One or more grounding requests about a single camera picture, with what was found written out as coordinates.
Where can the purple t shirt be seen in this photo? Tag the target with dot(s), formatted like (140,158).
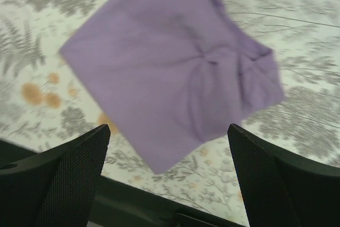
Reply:
(172,74)

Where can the floral table mat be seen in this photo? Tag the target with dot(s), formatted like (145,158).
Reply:
(44,105)

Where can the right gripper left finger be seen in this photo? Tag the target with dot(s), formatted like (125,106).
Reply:
(56,187)

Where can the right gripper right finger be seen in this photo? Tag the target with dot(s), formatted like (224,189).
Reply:
(282,188)

